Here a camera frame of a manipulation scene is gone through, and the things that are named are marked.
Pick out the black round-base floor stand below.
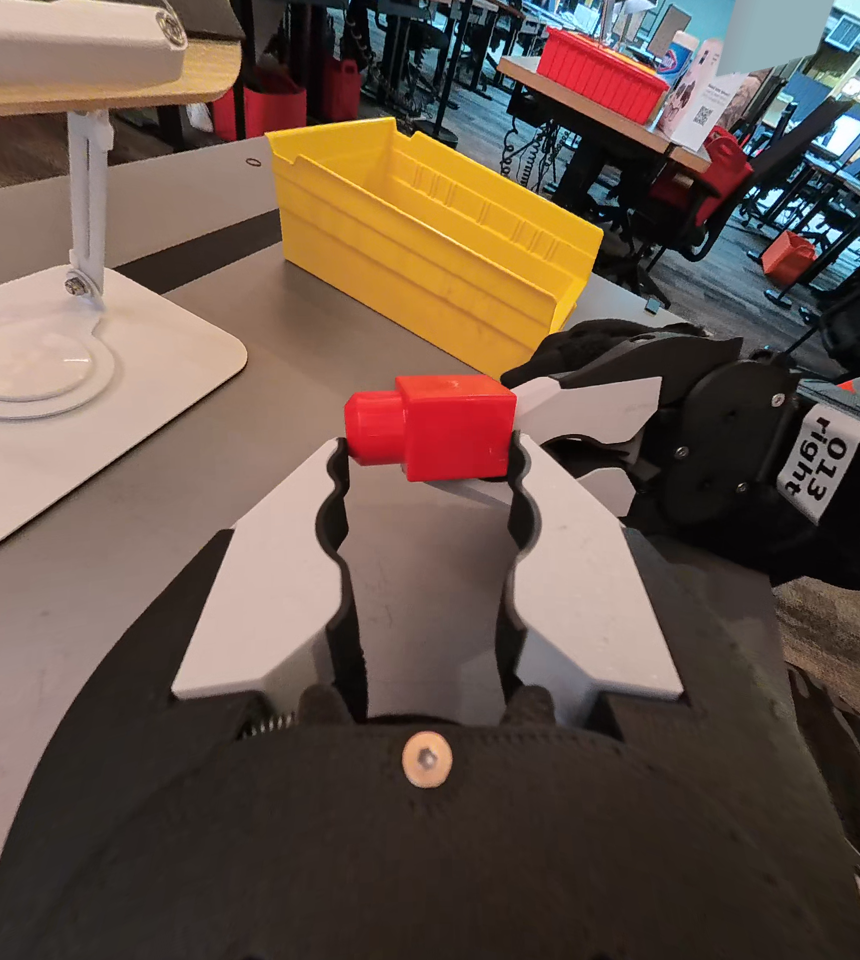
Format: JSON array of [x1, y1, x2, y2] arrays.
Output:
[[430, 0, 479, 149]]

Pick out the red plastic canister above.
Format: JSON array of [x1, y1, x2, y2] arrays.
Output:
[[325, 56, 362, 125]]

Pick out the red office chair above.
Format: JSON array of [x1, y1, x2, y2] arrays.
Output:
[[647, 123, 753, 264]]

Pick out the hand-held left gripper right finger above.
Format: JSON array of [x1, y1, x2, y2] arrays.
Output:
[[499, 435, 686, 727]]

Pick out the yellow plastic bin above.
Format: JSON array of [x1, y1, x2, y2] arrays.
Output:
[[265, 116, 605, 380]]

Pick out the black coiled cable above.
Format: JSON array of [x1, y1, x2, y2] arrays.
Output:
[[503, 123, 551, 200]]

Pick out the wooden top desk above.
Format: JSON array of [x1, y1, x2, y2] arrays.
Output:
[[497, 56, 712, 181]]

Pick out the red plastic bin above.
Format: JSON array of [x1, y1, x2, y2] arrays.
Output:
[[212, 63, 307, 140], [536, 26, 669, 125]]

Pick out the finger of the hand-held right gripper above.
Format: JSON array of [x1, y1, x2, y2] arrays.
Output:
[[430, 465, 638, 520], [511, 375, 665, 445]]

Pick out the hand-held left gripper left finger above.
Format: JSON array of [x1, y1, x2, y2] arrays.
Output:
[[171, 438, 367, 714]]

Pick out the white cardboard box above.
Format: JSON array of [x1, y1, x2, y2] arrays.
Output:
[[658, 37, 749, 151]]

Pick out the person's right hand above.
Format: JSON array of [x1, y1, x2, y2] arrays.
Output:
[[499, 318, 710, 393]]

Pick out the white panel bracket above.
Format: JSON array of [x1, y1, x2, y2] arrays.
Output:
[[0, 0, 189, 87]]

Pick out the orange plastic bin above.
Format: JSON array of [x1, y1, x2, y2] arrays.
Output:
[[763, 231, 819, 285]]

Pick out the small red object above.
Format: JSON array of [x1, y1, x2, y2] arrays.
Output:
[[345, 373, 518, 483]]

